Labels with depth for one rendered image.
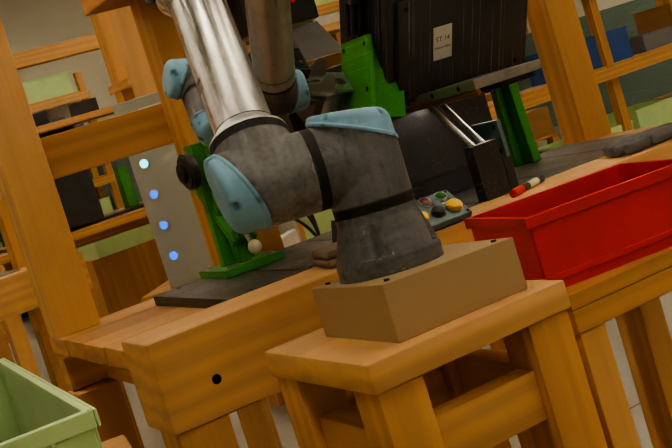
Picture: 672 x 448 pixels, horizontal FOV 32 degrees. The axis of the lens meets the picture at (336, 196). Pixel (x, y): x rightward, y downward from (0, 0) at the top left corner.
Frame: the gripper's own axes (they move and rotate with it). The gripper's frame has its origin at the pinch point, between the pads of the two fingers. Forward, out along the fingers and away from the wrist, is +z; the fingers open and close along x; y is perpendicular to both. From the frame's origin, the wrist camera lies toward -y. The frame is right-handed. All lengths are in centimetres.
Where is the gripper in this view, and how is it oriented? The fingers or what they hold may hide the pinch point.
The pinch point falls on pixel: (335, 88)
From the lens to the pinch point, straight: 231.9
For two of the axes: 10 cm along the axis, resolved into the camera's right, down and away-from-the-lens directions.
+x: -3.6, -6.6, 6.6
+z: 8.9, -0.4, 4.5
